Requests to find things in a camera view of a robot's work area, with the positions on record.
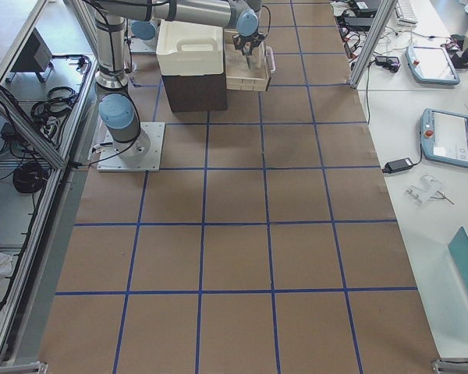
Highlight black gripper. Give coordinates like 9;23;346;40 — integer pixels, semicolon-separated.
232;32;265;53

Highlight wooden drawer with white handle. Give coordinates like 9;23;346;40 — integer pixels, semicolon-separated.
225;42;276;92

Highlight orange grey scissors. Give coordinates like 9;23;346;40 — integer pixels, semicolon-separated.
243;46;252;69

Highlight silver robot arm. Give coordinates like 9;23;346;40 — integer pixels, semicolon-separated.
88;1;265;159

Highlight white plastic tray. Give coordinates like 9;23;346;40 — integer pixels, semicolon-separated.
156;21;224;76

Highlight dark brown wooden cabinet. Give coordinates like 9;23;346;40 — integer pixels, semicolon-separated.
162;73;228;113

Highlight upper teach pendant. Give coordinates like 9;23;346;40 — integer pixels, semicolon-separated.
405;45;460;86

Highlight teach pendant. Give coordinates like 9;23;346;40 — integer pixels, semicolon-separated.
405;45;460;86
420;108;468;168

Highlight black power brick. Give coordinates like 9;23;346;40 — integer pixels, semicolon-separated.
382;157;414;175

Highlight black monitor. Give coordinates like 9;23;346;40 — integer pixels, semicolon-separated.
5;27;53;83

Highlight lower teach pendant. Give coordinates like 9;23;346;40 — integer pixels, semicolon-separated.
420;108;468;168

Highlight aluminium frame post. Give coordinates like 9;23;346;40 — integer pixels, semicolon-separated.
349;0;396;89

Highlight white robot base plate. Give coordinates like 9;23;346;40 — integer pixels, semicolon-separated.
94;122;165;172

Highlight clear acrylic bracket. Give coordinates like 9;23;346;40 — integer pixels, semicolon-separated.
403;173;456;210

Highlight coiled black cables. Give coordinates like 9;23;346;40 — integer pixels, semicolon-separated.
12;161;48;196

